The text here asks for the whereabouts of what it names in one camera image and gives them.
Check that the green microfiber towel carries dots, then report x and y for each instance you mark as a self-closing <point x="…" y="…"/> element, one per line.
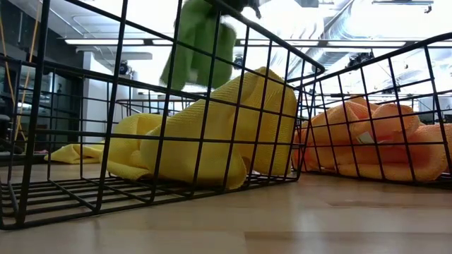
<point x="192" y="53"/>

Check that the large yellow microfiber towel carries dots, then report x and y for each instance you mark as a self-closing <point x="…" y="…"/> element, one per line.
<point x="219" y="120"/>

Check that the black ceiling device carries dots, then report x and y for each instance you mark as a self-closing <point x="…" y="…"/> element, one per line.
<point x="360" y="58"/>

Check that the ceiling light fixture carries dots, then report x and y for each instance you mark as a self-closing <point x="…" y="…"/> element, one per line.
<point x="402" y="2"/>

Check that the black ceiling camera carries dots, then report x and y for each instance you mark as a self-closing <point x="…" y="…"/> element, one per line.
<point x="123" y="67"/>
<point x="238" y="62"/>

